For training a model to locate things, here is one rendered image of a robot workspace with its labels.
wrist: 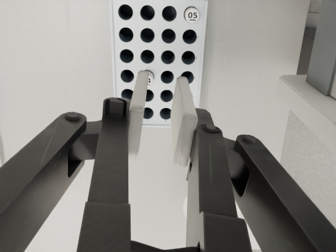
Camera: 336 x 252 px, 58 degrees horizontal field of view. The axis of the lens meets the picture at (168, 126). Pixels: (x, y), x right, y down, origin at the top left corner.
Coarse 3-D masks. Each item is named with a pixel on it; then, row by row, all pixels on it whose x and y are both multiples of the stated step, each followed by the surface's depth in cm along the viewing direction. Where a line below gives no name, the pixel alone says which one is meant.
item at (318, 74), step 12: (324, 0) 22; (324, 12) 22; (324, 24) 22; (324, 36) 22; (312, 48) 23; (324, 48) 22; (312, 60) 23; (324, 60) 22; (312, 72) 23; (324, 72) 22; (312, 84) 24; (324, 84) 22
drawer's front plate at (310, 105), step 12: (288, 84) 24; (300, 84) 24; (288, 96) 24; (300, 96) 22; (312, 96) 22; (324, 96) 22; (300, 108) 22; (312, 108) 20; (324, 108) 20; (312, 120) 20; (324, 120) 19; (324, 132) 19
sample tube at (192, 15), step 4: (188, 8) 25; (192, 8) 25; (184, 12) 27; (188, 12) 25; (192, 12) 25; (196, 12) 25; (188, 16) 25; (192, 16) 25; (196, 16) 25; (188, 20) 25; (192, 20) 25; (196, 20) 25
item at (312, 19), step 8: (312, 16) 101; (312, 24) 102; (304, 32) 90; (312, 32) 92; (304, 40) 86; (312, 40) 82; (304, 48) 86; (304, 56) 86; (304, 64) 85; (296, 72) 90; (304, 72) 85
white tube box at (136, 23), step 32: (128, 0) 26; (160, 0) 26; (192, 0) 26; (128, 32) 30; (160, 32) 27; (192, 32) 30; (128, 64) 28; (160, 64) 28; (192, 64) 28; (128, 96) 31; (160, 96) 30; (192, 96) 30
